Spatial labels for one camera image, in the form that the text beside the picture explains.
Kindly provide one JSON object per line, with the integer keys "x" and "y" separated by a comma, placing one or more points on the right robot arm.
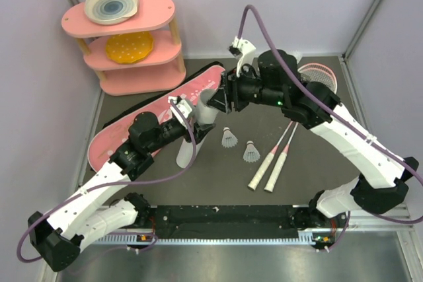
{"x": 277, "y": 82}

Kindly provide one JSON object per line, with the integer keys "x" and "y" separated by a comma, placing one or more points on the white shuttlecock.
{"x": 251, "y": 153}
{"x": 228, "y": 139}

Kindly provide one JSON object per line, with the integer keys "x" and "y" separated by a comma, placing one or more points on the pink three-tier wooden shelf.
{"x": 162, "y": 70}

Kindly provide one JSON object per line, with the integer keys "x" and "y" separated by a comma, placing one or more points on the pink badminton racket lower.
{"x": 267, "y": 161}

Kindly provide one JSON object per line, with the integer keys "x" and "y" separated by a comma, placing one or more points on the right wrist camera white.
{"x": 243, "y": 51}

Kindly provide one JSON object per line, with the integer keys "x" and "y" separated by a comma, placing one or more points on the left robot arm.
{"x": 62, "y": 233}

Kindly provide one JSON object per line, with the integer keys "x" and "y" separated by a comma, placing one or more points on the pink badminton racket upper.
{"x": 309, "y": 72}

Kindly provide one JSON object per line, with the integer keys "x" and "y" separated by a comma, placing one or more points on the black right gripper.
{"x": 233, "y": 86}

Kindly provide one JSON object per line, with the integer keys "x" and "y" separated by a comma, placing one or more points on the white blue ceramic bowl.
{"x": 110, "y": 12}

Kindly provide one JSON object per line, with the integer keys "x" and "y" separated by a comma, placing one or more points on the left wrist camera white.
{"x": 181, "y": 105}

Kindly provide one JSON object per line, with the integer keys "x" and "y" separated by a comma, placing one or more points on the pink badminton racket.
{"x": 267, "y": 161}
{"x": 309, "y": 72}

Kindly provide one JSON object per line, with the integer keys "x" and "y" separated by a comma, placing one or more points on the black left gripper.
{"x": 200, "y": 129}

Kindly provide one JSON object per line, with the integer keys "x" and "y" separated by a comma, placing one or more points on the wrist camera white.
{"x": 243, "y": 51}
{"x": 181, "y": 105}

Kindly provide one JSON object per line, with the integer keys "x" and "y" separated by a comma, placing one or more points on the white shuttlecock tube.
{"x": 203, "y": 115}

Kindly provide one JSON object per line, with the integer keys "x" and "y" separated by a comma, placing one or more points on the yellow dotted plate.
{"x": 129, "y": 48}

